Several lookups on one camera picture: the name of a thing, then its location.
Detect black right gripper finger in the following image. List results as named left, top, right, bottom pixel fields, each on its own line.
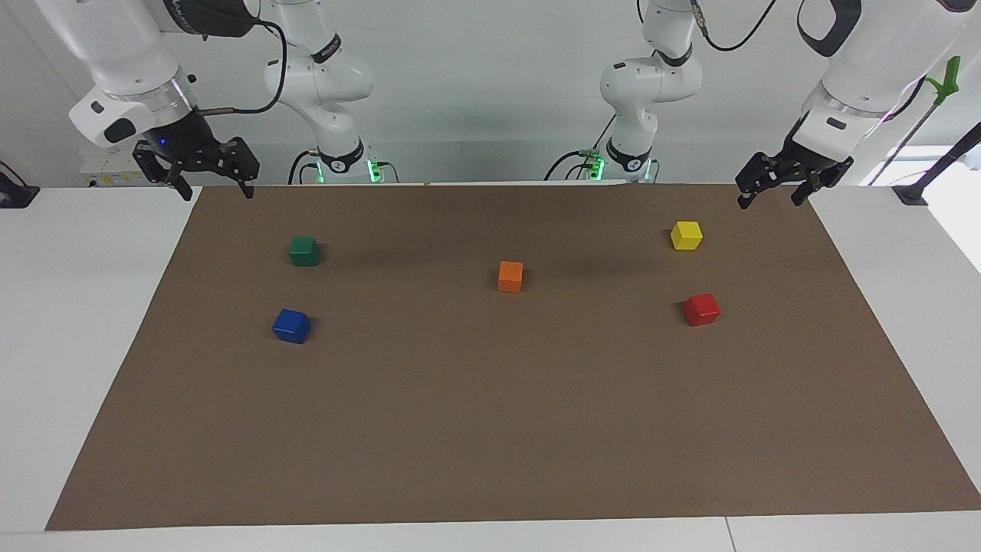
left=202, top=138, right=261, bottom=200
left=133, top=142, right=195, bottom=202

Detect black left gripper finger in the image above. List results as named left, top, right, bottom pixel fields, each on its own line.
left=791, top=156, right=855, bottom=206
left=736, top=152, right=792, bottom=210

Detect red block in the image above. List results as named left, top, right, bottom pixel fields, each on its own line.
left=684, top=293, right=722, bottom=327

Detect blue block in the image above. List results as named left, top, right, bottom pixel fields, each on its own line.
left=272, top=308, right=313, bottom=344

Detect white box yellow labels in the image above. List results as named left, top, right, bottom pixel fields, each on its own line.
left=79, top=146, right=151, bottom=189

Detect green clamp on rod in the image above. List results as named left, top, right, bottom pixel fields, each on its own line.
left=866, top=55, right=962, bottom=186

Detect brown table mat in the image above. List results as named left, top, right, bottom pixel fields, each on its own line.
left=46, top=183, right=981, bottom=531

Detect black base cable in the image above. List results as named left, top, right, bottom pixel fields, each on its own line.
left=544, top=115, right=616, bottom=182
left=287, top=149, right=321, bottom=186

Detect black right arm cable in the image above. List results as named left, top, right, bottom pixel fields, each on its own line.
left=195, top=19, right=289, bottom=117

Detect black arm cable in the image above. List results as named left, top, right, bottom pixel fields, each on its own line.
left=688, top=0, right=779, bottom=53
left=195, top=19, right=289, bottom=117

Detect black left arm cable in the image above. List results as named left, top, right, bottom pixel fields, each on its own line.
left=688, top=0, right=779, bottom=53

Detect black clamp mount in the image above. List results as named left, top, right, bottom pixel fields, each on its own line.
left=0, top=161, right=41, bottom=209

